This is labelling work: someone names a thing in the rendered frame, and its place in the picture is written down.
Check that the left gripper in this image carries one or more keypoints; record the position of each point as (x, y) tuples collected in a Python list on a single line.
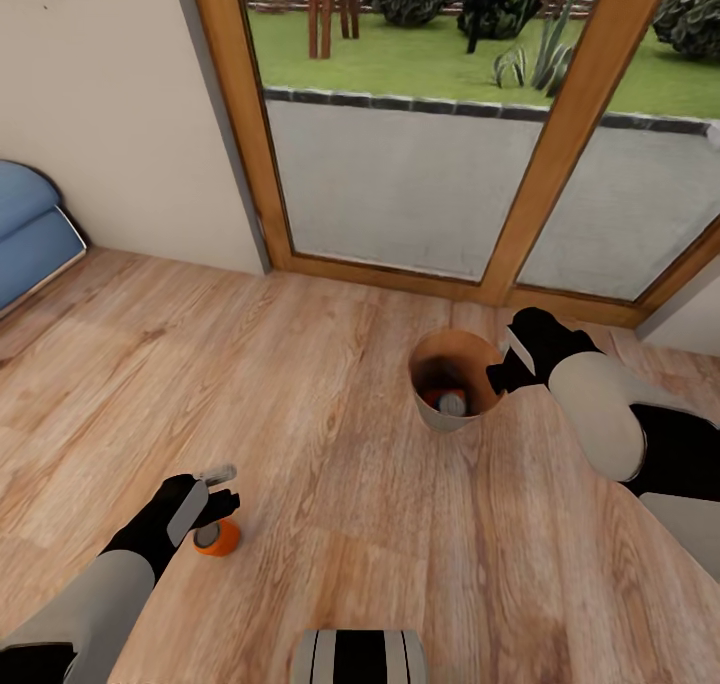
[(222, 505)]

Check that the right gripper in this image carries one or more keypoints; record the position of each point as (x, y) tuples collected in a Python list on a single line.
[(505, 376)]

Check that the can of soda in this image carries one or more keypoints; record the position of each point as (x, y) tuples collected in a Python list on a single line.
[(219, 538), (428, 396), (451, 404)]

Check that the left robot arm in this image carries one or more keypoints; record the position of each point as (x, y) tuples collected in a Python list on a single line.
[(79, 635)]

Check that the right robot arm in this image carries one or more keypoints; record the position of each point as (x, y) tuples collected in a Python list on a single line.
[(654, 443)]

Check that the trash can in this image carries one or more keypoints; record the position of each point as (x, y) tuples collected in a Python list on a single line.
[(453, 359)]

